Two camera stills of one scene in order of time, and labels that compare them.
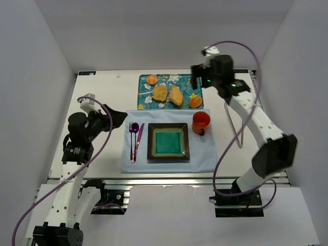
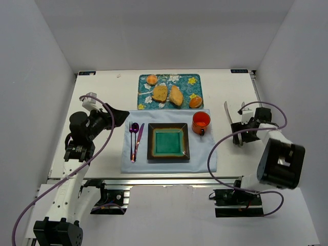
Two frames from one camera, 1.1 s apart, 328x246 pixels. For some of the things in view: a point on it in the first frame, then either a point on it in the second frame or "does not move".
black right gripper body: x=195 y=77 → x=238 y=129
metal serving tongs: x=240 y=145 does not move
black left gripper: x=106 y=119 does not move
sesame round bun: x=196 y=102 does not move
